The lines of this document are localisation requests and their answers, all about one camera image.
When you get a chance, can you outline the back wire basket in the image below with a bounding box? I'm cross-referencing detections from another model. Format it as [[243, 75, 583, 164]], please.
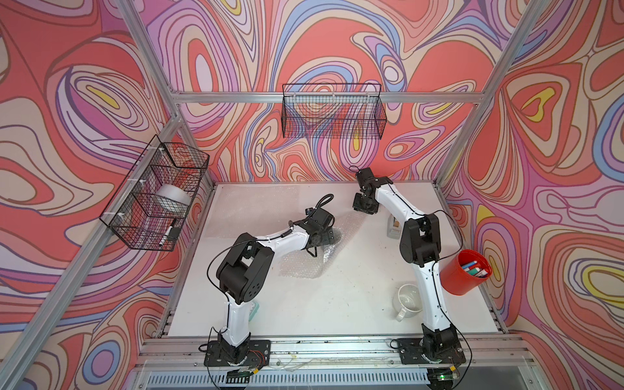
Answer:
[[281, 81, 388, 140]]

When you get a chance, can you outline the red pen cup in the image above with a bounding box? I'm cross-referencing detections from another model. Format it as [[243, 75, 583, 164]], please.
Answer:
[[440, 250, 493, 296]]

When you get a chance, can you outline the black marker in basket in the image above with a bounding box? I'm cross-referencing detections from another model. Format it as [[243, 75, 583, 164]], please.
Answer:
[[159, 220, 176, 247]]

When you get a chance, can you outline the left wire basket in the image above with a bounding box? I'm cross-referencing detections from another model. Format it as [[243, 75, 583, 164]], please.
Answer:
[[99, 136, 210, 252]]

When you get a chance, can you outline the white mug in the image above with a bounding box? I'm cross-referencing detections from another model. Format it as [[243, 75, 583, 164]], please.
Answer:
[[393, 284, 423, 322]]

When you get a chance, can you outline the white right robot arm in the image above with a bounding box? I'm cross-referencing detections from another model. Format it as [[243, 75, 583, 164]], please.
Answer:
[[353, 167, 456, 346]]

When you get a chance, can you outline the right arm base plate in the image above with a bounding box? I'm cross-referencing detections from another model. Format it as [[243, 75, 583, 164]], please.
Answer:
[[389, 336, 467, 366]]

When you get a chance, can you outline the wire basket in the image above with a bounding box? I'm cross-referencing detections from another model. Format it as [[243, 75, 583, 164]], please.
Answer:
[[281, 81, 388, 140], [99, 136, 210, 252]]

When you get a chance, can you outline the teal alarm clock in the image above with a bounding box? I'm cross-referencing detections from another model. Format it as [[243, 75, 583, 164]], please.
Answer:
[[249, 301, 259, 322]]

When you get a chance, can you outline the white tape roll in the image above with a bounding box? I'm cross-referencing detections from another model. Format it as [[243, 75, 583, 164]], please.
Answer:
[[155, 185, 191, 215]]

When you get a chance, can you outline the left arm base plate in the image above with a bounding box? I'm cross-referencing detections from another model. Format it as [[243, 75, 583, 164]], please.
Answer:
[[204, 340, 271, 369]]

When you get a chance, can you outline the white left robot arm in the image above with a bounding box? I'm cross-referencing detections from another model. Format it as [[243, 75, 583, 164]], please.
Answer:
[[215, 206, 335, 348]]

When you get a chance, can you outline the grey tape dispenser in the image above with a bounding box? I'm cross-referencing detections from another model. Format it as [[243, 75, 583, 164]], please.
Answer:
[[387, 215, 402, 240]]

